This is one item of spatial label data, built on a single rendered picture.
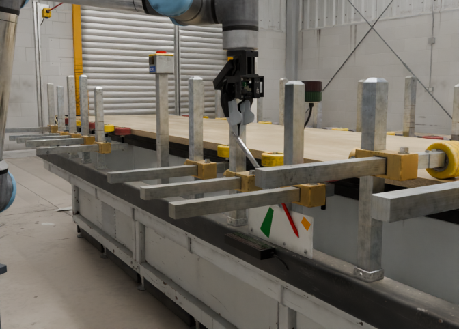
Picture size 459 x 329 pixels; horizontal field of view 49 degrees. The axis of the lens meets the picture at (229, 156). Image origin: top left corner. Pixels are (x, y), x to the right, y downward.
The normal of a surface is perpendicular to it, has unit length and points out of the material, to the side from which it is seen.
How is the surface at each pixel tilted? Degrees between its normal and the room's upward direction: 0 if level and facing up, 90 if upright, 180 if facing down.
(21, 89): 90
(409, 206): 90
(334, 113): 90
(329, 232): 90
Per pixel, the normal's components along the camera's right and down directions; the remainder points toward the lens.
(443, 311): 0.00, -0.99
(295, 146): 0.54, 0.11
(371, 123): -0.84, 0.07
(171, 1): -0.16, 0.14
